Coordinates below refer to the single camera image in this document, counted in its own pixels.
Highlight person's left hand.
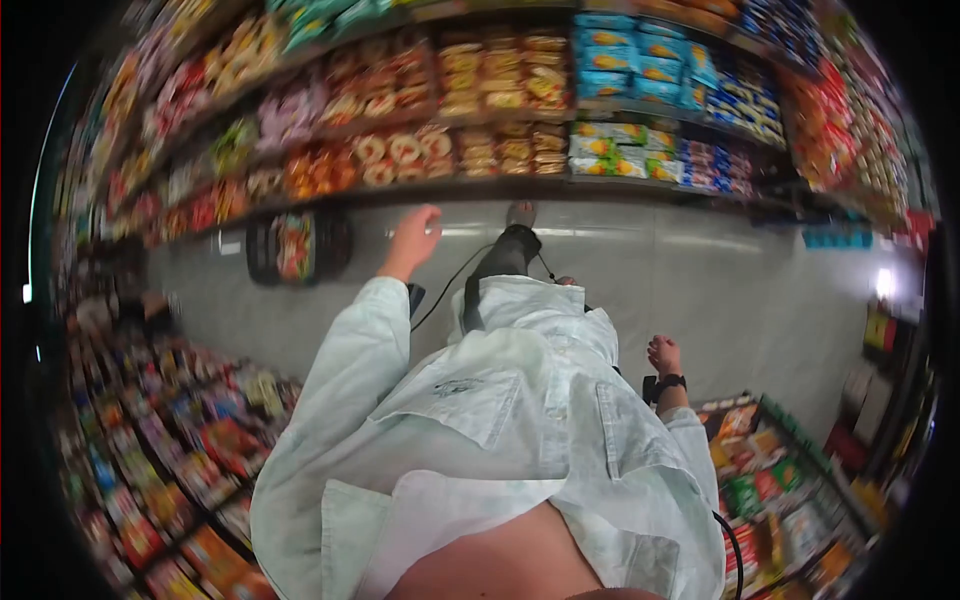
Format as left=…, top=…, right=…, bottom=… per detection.
left=376, top=204, right=444, bottom=285

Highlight person's right hand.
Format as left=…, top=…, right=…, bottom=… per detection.
left=647, top=334, right=684, bottom=378

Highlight person's left fingers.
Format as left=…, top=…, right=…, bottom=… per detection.
left=405, top=204, right=444, bottom=240

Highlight black wrist band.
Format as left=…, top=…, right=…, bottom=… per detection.
left=642, top=372, right=688, bottom=407

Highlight person's legs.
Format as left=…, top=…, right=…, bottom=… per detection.
left=462, top=200, right=579, bottom=336

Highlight black basket with packets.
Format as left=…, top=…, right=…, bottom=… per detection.
left=245, top=210, right=354, bottom=288

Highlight full shop shelf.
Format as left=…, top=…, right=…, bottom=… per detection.
left=54, top=255, right=306, bottom=600
left=693, top=390, right=888, bottom=600
left=52, top=0, right=940, bottom=250

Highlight person's body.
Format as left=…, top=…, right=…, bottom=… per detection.
left=249, top=274, right=727, bottom=600

